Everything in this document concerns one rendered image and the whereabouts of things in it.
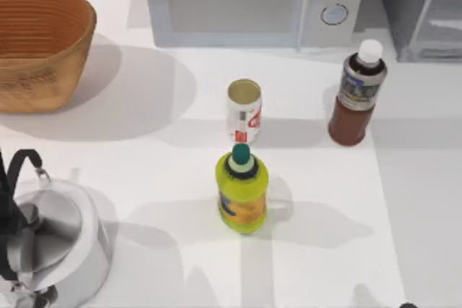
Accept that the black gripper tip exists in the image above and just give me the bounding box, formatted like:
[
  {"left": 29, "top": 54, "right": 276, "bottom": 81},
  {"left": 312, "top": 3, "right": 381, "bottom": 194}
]
[{"left": 0, "top": 177, "right": 15, "bottom": 223}]

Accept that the pale microwave door handle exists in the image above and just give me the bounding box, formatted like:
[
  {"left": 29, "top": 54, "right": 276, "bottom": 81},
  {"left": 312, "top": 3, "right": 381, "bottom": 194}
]
[{"left": 296, "top": 0, "right": 314, "bottom": 53}]

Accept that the silver kettle black handle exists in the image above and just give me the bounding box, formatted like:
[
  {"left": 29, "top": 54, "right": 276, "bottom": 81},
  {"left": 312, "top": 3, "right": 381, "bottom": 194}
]
[{"left": 0, "top": 149, "right": 113, "bottom": 308}]

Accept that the pale microwave oven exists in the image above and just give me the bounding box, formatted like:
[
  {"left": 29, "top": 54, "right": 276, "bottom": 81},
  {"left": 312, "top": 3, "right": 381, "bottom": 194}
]
[{"left": 140, "top": 0, "right": 370, "bottom": 53}]

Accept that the red and white can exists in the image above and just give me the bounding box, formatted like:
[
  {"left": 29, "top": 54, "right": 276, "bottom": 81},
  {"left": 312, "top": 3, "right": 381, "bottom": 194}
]
[{"left": 225, "top": 79, "right": 263, "bottom": 144}]

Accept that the yellow-green bottle green cap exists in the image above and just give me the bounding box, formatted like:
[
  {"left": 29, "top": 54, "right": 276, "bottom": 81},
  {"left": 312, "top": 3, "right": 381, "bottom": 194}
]
[{"left": 215, "top": 143, "right": 270, "bottom": 235}]

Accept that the woven brown basket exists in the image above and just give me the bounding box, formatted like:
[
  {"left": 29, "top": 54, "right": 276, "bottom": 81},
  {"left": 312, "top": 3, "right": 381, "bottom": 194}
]
[{"left": 0, "top": 0, "right": 97, "bottom": 114}]

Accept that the brown bottle white cap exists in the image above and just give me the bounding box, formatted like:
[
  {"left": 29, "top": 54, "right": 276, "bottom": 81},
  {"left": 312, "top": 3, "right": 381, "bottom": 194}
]
[{"left": 327, "top": 39, "right": 388, "bottom": 147}]

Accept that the round microwave knob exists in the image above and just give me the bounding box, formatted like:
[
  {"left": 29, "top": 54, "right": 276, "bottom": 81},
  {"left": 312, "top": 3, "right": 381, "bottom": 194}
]
[{"left": 320, "top": 2, "right": 349, "bottom": 27}]

